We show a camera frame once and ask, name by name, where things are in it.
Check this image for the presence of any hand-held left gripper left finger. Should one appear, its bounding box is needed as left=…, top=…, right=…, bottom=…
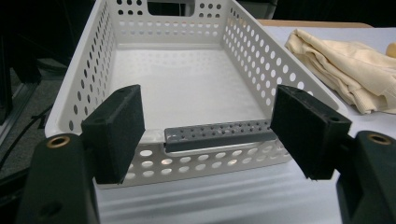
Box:
left=81, top=84, right=146, bottom=185

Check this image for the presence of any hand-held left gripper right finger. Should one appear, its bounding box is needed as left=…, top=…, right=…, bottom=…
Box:
left=270, top=84, right=353, bottom=181

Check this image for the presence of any cream cloth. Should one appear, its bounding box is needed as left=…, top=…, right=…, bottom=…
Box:
left=284, top=28, right=396, bottom=116

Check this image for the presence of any white perforated plastic basket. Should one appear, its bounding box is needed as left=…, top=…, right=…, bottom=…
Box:
left=44, top=0, right=349, bottom=190

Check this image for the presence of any white paper sheet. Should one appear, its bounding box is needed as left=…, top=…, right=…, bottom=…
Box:
left=92, top=25, right=396, bottom=224

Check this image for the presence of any small yellow object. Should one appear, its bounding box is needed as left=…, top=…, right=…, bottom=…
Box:
left=386, top=41, right=396, bottom=59

